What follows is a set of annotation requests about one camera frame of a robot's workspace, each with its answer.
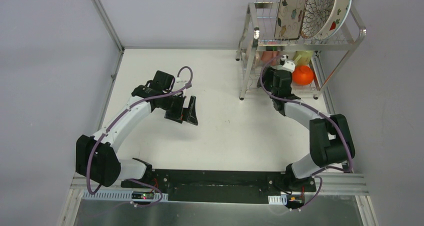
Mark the orange bowl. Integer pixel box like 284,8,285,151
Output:
292,65,315,86

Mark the pink mug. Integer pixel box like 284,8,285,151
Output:
260,51,280,66

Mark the pale yellow mug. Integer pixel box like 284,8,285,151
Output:
293,50,315,66

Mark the square floral plate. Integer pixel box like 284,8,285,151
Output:
274,0,306,41

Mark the brown petal pattern plate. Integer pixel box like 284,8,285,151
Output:
301,0,336,39

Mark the watermelon pattern round plate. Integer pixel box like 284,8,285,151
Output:
313,0,352,41

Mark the brown dish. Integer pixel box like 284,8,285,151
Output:
256,77,266,89

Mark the beige cup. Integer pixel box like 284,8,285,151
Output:
244,40,260,69

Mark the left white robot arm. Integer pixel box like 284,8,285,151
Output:
75,70,198,189

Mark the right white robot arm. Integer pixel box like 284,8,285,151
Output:
258,67,356,191

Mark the steel two-tier dish rack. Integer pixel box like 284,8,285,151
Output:
235,1,366,100

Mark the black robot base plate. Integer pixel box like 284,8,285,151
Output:
120,166,317,204

